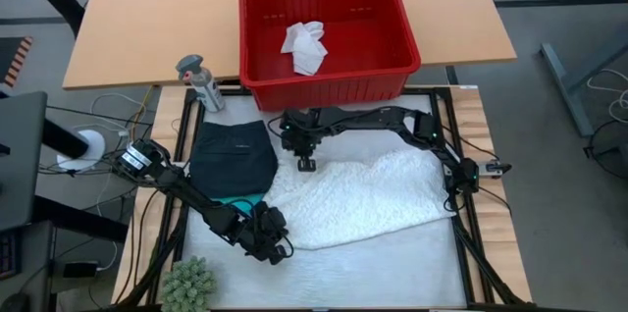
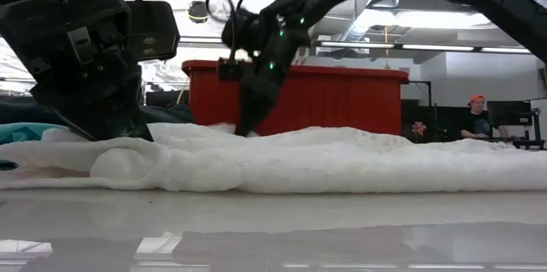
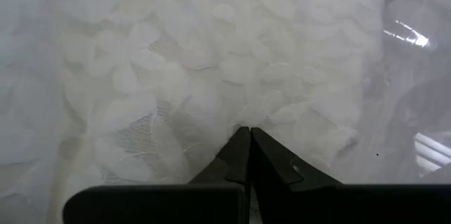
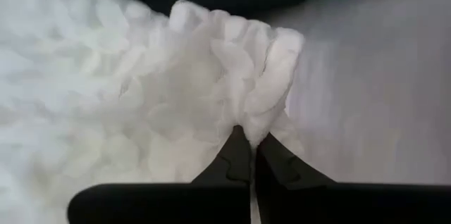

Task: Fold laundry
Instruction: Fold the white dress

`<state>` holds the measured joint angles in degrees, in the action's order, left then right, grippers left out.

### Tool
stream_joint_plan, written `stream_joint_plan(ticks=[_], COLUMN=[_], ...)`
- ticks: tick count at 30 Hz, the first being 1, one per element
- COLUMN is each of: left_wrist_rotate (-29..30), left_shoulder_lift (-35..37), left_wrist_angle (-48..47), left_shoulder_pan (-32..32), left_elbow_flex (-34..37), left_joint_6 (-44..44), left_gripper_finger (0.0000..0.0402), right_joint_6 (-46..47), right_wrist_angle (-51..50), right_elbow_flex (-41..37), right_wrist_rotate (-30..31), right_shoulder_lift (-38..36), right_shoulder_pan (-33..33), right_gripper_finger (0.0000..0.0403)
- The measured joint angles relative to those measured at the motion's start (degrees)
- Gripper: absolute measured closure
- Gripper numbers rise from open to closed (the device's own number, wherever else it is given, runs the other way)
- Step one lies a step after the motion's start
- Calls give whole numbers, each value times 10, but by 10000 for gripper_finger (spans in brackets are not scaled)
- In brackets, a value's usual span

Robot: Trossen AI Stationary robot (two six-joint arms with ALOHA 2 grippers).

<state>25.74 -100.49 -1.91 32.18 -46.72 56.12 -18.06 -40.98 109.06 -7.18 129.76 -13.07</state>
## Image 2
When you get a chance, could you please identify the large black screen panel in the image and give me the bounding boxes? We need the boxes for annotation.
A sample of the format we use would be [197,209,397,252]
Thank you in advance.
[401,99,476,143]

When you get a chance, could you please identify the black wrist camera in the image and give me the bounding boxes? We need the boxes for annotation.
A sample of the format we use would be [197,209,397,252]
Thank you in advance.
[221,9,268,53]
[126,0,181,62]

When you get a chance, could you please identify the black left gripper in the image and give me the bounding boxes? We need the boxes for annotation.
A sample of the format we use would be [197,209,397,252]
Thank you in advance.
[0,0,155,143]

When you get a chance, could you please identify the turquoise shorts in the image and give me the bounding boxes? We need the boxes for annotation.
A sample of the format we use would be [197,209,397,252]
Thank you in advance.
[0,122,68,145]

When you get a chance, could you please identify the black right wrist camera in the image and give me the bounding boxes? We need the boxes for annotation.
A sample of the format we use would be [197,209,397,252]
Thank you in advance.
[221,9,268,53]

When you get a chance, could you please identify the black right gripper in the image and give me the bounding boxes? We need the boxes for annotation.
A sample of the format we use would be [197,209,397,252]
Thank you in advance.
[217,6,311,137]

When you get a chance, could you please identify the black monitor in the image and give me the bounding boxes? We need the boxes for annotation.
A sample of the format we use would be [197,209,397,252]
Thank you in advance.
[144,91,190,109]
[486,100,533,127]

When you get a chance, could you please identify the white lace garment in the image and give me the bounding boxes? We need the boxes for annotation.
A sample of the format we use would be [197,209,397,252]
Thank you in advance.
[0,122,547,194]

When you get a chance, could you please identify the pink artificial flowers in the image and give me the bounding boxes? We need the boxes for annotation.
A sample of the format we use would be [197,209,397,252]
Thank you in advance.
[411,121,428,139]

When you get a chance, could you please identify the person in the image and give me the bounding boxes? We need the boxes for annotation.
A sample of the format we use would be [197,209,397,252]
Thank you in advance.
[460,93,510,140]

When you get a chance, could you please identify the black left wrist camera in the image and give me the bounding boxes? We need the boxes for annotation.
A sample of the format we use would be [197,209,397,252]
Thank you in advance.
[126,0,181,62]

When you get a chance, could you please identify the black bar with light strips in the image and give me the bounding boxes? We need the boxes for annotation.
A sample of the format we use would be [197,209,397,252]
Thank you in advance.
[177,34,533,56]

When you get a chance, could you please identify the red plastic laundry basket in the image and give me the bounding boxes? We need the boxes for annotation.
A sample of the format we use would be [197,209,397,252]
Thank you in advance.
[181,60,409,136]

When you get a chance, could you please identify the black garment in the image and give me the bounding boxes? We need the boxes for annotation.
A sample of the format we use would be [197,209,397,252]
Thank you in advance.
[0,95,193,127]

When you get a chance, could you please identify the black hanging dome device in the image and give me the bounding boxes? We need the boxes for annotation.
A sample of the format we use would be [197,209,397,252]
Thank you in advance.
[187,1,209,24]

